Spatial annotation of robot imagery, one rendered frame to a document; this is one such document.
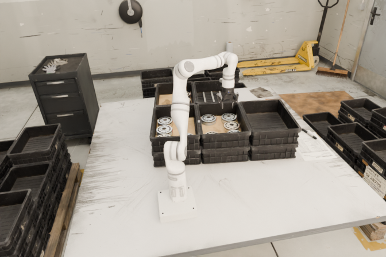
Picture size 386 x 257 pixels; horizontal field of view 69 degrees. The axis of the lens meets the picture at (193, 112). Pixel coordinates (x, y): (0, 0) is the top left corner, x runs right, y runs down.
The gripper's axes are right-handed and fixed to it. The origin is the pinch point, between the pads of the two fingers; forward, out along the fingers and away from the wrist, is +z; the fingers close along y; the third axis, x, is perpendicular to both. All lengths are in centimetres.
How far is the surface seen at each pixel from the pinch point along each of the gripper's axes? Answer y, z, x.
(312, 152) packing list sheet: 54, 30, -13
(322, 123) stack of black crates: 114, 73, 87
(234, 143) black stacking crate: 2.1, 15.1, -19.0
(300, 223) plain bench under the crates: 27, 30, -66
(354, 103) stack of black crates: 148, 56, 96
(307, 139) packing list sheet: 57, 30, 2
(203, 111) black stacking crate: -13.9, 13.1, 18.0
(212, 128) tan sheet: -9.3, 17.6, 2.0
